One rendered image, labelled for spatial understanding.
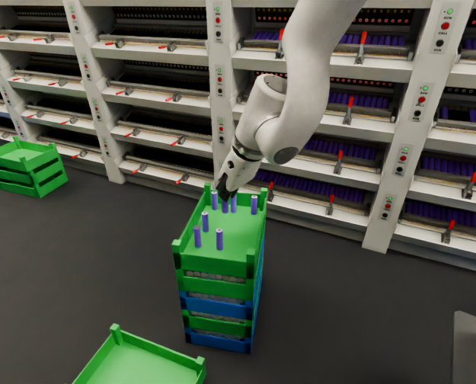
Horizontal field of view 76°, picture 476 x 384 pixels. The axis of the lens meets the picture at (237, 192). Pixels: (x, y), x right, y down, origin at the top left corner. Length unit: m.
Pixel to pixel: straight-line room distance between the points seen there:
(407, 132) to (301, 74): 0.70
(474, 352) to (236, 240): 0.57
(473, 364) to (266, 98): 0.66
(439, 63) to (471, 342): 0.74
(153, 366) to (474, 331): 0.81
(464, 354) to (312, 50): 0.67
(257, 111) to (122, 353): 0.81
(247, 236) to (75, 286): 0.71
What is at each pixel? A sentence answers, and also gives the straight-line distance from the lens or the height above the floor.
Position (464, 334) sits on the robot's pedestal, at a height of 0.28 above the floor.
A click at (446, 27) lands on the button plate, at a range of 1.11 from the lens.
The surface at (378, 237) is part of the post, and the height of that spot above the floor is 0.07.
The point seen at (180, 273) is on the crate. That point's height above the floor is 0.31.
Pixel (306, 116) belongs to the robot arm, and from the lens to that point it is 0.52.
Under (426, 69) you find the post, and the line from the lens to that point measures 1.12.
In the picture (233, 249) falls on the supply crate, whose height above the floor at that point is 0.32.
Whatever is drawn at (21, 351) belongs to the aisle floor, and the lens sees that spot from 1.21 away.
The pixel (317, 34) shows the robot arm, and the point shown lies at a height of 0.85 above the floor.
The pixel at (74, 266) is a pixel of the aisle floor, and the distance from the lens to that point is 1.40.
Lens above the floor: 0.89
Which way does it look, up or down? 32 degrees down
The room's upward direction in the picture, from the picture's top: straight up
